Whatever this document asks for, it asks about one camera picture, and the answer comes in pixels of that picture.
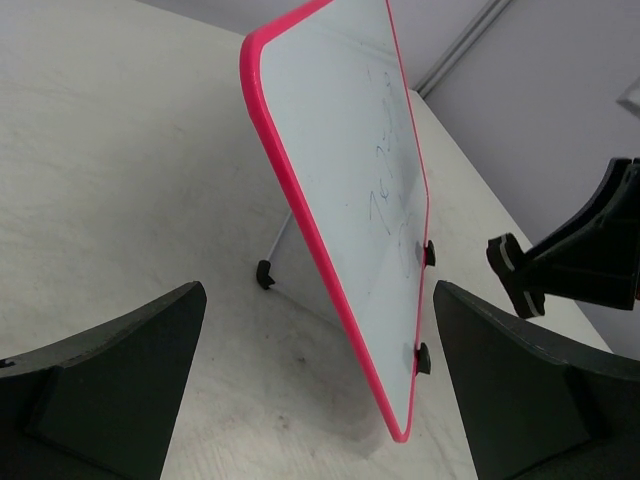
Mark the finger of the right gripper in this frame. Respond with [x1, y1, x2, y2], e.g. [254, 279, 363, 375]
[520, 158, 639, 310]

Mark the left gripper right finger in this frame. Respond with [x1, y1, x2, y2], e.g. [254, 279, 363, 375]
[433, 281, 639, 479]

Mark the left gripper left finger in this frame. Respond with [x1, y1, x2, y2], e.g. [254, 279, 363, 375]
[1, 281, 207, 479]

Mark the black whiteboard eraser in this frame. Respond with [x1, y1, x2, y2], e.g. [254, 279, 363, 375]
[486, 233, 545, 319]

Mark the pink-framed whiteboard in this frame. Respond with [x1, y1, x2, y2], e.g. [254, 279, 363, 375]
[239, 1, 429, 443]

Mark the whiteboard wire stand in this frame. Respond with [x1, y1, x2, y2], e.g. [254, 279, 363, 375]
[256, 206, 436, 384]

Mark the right aluminium frame post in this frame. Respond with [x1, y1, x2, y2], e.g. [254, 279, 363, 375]
[415, 0, 513, 99]

